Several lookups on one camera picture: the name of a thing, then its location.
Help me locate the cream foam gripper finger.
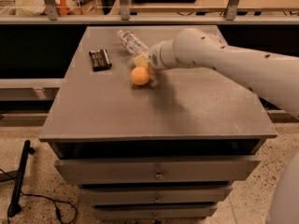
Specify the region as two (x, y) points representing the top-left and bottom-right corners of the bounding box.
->
(134, 53), (150, 69)

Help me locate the clear plastic water bottle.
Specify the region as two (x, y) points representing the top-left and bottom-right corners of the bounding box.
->
(118, 30), (150, 56)

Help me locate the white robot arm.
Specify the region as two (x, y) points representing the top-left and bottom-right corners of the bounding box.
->
(134, 28), (299, 118)

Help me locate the orange ball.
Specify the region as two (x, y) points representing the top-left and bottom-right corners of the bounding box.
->
(131, 67), (150, 86)

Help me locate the grey drawer cabinet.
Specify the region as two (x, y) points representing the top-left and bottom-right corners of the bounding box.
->
(37, 24), (278, 221)

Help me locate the grey metal railing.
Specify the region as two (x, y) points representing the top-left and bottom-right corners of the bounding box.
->
(0, 0), (299, 24)

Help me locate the top grey drawer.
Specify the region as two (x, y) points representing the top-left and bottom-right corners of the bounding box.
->
(55, 156), (260, 185)

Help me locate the grey drawer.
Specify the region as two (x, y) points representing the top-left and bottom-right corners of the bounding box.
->
(80, 185), (233, 205)
(93, 204), (217, 220)
(55, 156), (260, 185)

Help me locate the middle grey drawer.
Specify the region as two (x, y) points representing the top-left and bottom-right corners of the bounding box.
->
(80, 185), (233, 205)

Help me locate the bottom grey drawer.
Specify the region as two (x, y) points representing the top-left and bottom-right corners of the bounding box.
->
(93, 204), (217, 220)

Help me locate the black stand leg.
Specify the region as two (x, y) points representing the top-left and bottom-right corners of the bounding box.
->
(7, 140), (35, 217)

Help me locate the black floor cable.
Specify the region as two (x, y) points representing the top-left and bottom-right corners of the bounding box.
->
(0, 168), (78, 224)

